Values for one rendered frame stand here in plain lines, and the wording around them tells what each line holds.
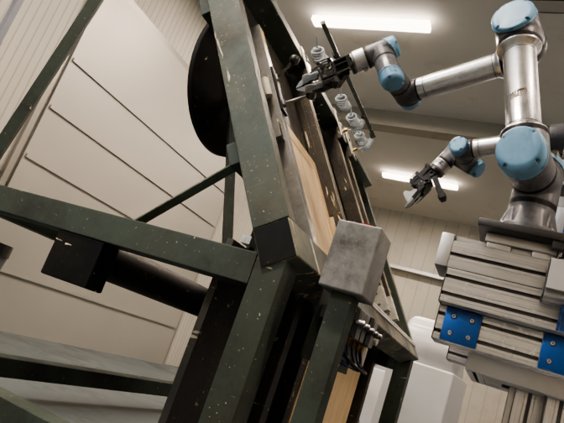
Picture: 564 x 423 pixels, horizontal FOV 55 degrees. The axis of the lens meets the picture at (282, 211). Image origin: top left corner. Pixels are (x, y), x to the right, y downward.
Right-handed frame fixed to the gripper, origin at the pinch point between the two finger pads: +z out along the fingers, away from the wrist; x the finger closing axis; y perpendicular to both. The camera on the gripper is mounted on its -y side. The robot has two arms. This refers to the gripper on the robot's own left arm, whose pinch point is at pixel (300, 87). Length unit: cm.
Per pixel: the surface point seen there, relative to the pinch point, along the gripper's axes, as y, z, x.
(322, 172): -46, 9, 23
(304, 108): -58, 10, -10
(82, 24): -1, 74, -59
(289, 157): 6.0, 10.4, 22.8
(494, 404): -778, -23, 358
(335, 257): 46, -1, 60
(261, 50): -10.7, 10.9, -22.9
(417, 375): -293, 27, 171
